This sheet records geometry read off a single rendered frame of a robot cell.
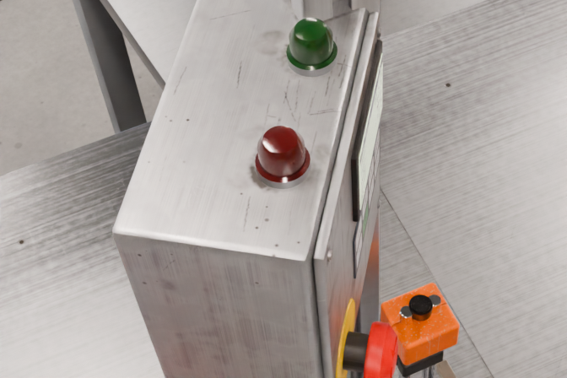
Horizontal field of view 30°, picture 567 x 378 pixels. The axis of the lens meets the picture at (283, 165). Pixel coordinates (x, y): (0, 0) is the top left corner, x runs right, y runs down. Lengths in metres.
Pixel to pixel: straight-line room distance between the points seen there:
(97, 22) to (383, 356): 1.44
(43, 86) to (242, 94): 2.09
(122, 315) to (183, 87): 0.71
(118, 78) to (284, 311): 1.59
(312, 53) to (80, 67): 2.12
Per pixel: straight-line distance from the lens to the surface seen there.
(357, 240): 0.59
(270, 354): 0.56
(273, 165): 0.48
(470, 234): 1.25
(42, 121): 2.54
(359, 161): 0.53
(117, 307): 1.23
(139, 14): 1.51
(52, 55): 2.68
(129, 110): 2.15
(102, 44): 2.01
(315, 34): 0.52
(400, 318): 0.77
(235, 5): 0.57
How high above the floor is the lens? 1.87
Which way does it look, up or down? 53 degrees down
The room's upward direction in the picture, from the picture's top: 7 degrees counter-clockwise
